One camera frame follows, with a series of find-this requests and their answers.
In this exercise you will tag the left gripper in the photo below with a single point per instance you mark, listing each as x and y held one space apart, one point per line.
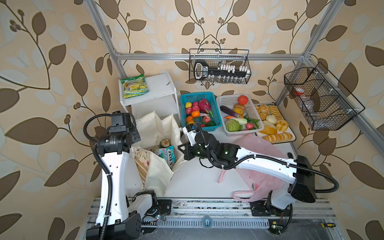
135 136

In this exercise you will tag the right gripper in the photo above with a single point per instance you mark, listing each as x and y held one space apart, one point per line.
187 151

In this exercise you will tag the teal red snack bag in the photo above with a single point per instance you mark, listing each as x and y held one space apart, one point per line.
168 154

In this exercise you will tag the pink dragon fruit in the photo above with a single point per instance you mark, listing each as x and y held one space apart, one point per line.
205 107

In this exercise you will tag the green label can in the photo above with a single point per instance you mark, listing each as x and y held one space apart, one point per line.
165 143

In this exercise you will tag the teal plastic fruit basket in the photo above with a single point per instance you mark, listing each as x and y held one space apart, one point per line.
201 121

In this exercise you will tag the cream canvas tote bag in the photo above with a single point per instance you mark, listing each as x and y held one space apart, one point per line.
156 155

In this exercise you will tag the pink plastic grocery bag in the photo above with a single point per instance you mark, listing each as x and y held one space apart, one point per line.
267 171

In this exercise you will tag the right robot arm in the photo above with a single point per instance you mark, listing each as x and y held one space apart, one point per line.
302 183

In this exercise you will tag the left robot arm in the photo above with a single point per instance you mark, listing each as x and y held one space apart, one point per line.
117 218

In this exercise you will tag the green avocado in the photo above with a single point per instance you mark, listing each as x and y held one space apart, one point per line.
210 124

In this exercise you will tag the green cabbage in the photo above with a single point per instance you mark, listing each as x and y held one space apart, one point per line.
233 125

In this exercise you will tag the orange fruit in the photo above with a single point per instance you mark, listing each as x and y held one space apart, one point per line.
195 114

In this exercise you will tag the purple eggplant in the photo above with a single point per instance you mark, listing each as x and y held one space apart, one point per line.
229 112

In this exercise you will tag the green snack bag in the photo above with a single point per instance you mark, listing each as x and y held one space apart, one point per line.
134 86

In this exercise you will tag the white plastic vegetable basket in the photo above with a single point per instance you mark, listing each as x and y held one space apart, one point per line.
249 117

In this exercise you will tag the white two-tier shelf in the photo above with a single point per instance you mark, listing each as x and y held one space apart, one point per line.
162 99

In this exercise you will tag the red tomato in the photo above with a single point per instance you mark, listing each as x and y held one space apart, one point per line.
243 100

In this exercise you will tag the bread tray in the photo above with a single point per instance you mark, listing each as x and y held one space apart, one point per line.
276 129

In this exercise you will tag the black wire basket with bottles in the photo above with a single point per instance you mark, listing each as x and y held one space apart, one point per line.
219 66

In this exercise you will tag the black wire wall basket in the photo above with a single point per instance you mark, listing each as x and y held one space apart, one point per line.
326 103

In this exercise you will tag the small yellow handled screwdriver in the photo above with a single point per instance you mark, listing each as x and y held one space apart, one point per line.
325 225

